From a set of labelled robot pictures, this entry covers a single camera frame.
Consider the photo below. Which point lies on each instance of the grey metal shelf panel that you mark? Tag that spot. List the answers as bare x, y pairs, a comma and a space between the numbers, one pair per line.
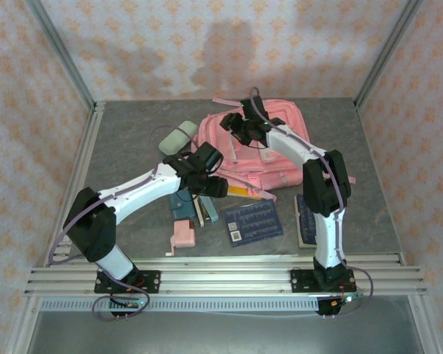
221, 335

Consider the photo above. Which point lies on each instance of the pink backpack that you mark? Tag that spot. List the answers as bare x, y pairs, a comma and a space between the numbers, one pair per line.
243, 166

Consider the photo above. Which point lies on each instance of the teal snap notebook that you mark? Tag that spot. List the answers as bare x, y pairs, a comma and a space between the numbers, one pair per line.
179, 210

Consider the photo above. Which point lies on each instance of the pale green pencil case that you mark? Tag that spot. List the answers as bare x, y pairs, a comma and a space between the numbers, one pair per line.
177, 138

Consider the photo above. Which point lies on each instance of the aluminium frame post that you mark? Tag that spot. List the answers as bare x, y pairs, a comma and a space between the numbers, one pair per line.
61, 51
387, 51

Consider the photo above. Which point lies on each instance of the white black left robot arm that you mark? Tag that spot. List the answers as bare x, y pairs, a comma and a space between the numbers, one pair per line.
133, 197

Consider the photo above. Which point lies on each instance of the aluminium cross rail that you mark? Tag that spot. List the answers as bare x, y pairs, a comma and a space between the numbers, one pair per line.
225, 274

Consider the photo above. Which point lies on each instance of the small circuit board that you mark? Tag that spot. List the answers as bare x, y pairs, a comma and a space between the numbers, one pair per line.
133, 304
345, 300

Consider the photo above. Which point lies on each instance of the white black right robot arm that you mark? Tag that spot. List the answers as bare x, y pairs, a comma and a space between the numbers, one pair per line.
326, 236

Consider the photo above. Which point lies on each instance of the thin dark blue book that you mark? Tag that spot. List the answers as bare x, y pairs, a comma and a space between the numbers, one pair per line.
253, 225

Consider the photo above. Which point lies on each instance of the thick dark blue book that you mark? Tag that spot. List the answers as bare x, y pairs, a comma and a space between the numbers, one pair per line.
305, 221

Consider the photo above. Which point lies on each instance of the aluminium side rail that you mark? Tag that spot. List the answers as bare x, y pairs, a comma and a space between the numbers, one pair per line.
85, 155

